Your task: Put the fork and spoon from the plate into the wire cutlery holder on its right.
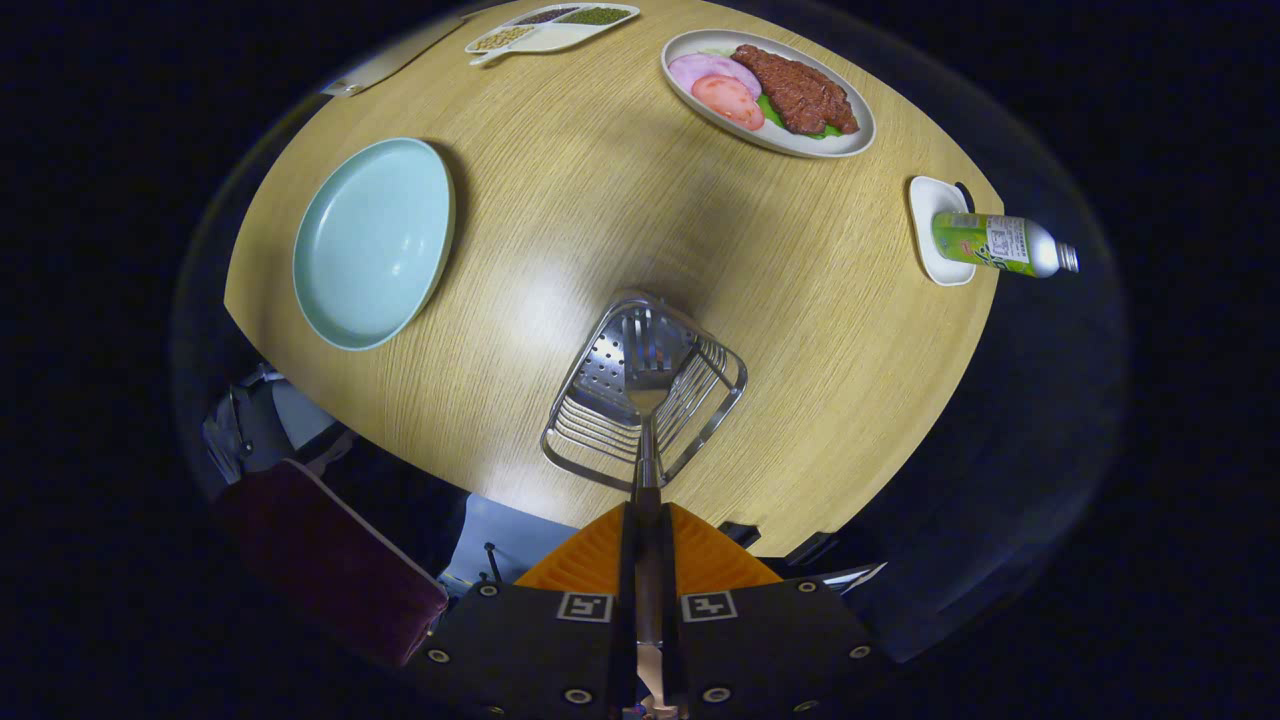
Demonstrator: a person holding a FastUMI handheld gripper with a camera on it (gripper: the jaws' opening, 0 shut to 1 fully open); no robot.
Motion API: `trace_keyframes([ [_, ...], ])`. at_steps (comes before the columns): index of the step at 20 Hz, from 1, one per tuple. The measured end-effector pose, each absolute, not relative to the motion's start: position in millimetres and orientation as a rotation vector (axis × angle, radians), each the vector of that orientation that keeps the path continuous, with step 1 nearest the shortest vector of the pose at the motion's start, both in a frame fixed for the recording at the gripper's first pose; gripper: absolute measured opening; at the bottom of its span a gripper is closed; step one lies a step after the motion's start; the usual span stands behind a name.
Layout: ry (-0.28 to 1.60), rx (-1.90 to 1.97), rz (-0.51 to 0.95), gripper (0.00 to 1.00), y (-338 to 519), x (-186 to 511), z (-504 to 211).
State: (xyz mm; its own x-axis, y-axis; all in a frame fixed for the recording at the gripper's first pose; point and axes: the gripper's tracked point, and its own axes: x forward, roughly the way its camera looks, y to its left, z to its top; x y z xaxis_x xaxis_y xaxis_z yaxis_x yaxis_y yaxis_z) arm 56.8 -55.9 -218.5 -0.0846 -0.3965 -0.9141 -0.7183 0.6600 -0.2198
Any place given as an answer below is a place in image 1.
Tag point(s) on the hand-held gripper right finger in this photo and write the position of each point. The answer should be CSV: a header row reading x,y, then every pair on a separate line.
x,y
770,650

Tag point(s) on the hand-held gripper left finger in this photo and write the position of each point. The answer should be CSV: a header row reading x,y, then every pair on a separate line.
x,y
530,650

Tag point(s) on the dark red chair cushion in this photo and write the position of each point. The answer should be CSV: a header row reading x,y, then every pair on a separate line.
x,y
330,560

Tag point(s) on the grey white bundle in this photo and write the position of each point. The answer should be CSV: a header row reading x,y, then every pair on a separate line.
x,y
260,420

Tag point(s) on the light blue round plate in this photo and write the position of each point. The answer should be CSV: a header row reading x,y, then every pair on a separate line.
x,y
375,245

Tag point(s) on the silver bottle with green label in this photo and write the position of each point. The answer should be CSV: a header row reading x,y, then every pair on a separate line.
x,y
990,240

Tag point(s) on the small white coaster tray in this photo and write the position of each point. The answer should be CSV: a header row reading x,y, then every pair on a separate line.
x,y
928,200

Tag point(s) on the green lettuce leaf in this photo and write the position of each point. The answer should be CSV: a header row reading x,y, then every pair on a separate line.
x,y
772,112

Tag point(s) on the red ham slice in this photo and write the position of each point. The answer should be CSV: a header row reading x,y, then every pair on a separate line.
x,y
728,100

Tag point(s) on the brown meat steak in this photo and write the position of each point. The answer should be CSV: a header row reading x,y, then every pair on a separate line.
x,y
795,85

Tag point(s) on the pale pink ham slice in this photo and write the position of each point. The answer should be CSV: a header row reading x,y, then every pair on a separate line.
x,y
710,68

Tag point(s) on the white toaster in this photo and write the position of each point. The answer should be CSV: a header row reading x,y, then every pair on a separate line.
x,y
400,55

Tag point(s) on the white divided dish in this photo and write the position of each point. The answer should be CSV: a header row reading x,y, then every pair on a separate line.
x,y
550,40

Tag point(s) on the pile of yellow soybeans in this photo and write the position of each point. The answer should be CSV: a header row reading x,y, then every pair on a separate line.
x,y
502,38

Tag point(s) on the white oval plate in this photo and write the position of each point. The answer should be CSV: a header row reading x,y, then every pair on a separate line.
x,y
690,40

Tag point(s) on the pile of dark beans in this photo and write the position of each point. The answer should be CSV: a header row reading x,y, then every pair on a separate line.
x,y
545,16

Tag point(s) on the pile of green beans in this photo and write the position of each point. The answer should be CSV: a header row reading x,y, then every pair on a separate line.
x,y
595,15

